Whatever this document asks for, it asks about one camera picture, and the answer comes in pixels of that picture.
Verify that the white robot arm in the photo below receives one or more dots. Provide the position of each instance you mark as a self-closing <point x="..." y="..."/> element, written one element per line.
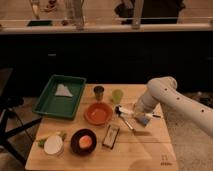
<point x="164" y="90"/>

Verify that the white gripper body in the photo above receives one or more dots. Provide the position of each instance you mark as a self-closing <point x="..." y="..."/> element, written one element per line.
<point x="143" y="118"/>

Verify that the green vegetable toy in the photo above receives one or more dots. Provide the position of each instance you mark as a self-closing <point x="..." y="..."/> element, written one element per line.
<point x="42" y="139"/>

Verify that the silver metal fork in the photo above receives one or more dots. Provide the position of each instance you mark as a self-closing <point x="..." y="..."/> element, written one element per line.
<point x="127" y="123"/>

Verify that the green plastic tray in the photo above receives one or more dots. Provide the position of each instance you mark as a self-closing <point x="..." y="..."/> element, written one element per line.
<point x="50" y="105"/>

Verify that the white handled brush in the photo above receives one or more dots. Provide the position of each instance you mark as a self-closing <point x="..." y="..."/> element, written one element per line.
<point x="122" y="110"/>

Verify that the white crumpled cloth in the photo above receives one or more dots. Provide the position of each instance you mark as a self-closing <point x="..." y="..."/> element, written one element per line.
<point x="63" y="90"/>

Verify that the white round lid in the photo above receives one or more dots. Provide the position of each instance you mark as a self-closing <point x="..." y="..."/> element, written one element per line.
<point x="53" y="145"/>

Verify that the person in dark clothes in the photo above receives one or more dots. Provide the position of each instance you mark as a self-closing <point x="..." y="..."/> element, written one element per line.
<point x="154" y="11"/>

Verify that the orange fruit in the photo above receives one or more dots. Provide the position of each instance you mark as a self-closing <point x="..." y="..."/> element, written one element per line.
<point x="85" y="142"/>

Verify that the green box on counter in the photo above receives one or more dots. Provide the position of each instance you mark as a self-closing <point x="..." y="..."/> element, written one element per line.
<point x="40" y="23"/>

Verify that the dark metal cup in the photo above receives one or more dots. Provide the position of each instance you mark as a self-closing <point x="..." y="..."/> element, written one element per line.
<point x="98" y="91"/>

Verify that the green plastic cup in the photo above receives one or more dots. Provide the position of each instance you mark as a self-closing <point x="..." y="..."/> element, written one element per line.
<point x="117" y="96"/>

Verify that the orange plastic bowl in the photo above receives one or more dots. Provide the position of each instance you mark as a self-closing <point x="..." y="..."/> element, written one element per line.
<point x="98" y="113"/>

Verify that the dark brown bowl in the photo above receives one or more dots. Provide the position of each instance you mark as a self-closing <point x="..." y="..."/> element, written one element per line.
<point x="75" y="142"/>

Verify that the black chair frame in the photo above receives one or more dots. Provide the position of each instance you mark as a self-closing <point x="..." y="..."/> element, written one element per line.
<point x="5" y="113"/>

